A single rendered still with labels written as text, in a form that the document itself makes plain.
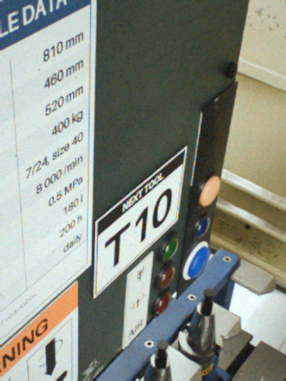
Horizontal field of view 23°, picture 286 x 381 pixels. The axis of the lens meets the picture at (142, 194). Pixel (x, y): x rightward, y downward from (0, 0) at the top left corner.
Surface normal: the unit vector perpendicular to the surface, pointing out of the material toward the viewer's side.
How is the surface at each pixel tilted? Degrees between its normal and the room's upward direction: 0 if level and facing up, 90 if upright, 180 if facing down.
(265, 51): 90
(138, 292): 90
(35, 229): 90
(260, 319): 24
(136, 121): 90
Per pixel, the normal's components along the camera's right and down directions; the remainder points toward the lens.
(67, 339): 0.80, 0.43
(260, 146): -0.59, 0.50
